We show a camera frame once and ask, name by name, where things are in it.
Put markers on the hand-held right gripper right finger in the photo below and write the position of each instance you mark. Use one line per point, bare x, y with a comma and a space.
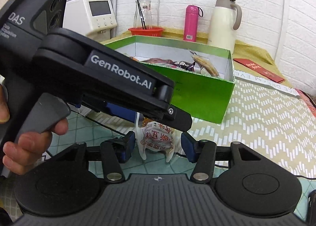
187, 147

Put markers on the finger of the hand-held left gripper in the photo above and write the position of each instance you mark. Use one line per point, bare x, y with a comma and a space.
181, 121
119, 111

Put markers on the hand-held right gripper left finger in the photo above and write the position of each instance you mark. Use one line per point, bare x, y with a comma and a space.
130, 145

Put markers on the small white red snack packet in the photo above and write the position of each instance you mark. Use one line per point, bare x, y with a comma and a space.
155, 142

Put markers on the green cardboard box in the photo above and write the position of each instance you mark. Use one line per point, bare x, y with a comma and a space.
205, 97

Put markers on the brown snack bag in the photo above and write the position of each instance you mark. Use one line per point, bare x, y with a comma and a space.
182, 64

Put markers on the clear cracker packet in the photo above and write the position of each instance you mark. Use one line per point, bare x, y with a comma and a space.
206, 65

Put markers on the person's left hand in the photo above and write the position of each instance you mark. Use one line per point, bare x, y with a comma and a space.
32, 149

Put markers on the white appliance with screen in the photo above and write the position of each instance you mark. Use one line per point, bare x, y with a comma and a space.
98, 23

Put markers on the patterned tablecloth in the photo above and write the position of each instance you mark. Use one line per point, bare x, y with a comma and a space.
259, 122

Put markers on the red plastic basket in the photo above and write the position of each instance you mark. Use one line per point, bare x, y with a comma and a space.
145, 32

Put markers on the black straw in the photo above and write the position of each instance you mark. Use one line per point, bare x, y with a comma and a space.
141, 15

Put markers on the glass carafe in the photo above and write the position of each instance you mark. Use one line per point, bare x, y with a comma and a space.
147, 16

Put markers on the red envelope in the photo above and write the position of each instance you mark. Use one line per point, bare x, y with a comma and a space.
259, 69

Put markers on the white printed bag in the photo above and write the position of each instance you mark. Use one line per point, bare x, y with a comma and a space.
271, 83

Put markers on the pink bottle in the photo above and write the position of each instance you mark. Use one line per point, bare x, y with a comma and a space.
192, 23

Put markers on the cream thermos jug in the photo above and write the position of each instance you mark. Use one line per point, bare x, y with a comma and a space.
222, 28

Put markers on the red patterned packet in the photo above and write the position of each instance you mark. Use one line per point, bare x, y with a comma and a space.
308, 103

